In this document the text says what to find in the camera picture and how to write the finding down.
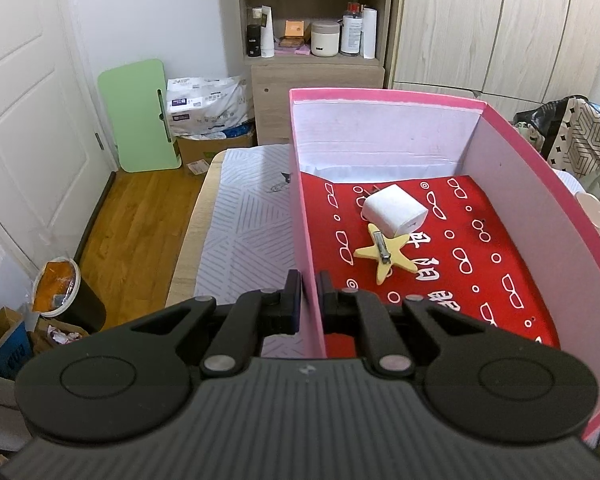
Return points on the small wooden box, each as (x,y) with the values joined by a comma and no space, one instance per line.
(295,29)

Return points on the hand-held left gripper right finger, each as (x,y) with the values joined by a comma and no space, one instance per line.
(325,305)

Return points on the pink cardboard box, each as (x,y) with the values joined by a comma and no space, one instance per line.
(530,210)

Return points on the white labelled bottle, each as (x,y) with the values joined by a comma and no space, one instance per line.
(351,32)

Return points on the white panel door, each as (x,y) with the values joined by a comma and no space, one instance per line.
(25,125)

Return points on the black plastic bag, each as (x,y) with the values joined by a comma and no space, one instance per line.
(535,120)

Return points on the wooden shelf unit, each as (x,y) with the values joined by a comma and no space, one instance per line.
(320,80)

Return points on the white cylinder container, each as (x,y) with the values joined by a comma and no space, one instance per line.
(370,35)

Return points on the yellow star hair clip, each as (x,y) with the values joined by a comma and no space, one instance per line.
(390,262)

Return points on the black bottle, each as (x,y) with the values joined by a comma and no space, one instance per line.
(253,35)

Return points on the white striped bed sheet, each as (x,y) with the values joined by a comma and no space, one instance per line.
(245,230)

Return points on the brown cardboard box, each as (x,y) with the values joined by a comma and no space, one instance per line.
(205,147)

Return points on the white tube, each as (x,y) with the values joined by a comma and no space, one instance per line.
(267,35)

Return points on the white charger plug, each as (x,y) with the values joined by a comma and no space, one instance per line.
(392,210)

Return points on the blue carton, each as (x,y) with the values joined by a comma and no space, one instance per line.
(5,345)

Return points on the pink flat box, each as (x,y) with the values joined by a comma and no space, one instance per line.
(292,47)

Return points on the white lidded jar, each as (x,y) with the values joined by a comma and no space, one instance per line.
(325,40)

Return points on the grey cloth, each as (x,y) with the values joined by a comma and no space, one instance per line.
(0,410)

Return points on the light wood bed frame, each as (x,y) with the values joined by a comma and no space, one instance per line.
(190,255)

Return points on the light wood wardrobe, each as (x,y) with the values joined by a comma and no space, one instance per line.
(505,25)

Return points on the brown paper bag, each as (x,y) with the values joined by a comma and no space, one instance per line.
(60,332)

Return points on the geometric patterned bag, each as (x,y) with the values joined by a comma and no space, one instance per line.
(590,135)

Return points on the green folding board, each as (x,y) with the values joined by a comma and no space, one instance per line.
(137,115)

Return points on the black trash bin orange bag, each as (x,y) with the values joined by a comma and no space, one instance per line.
(67,295)

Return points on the white tissue pack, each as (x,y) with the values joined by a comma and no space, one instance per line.
(207,105)

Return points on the red printed cloth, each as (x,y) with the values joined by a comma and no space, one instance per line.
(455,280)

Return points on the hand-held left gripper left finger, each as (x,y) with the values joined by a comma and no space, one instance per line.
(294,305)

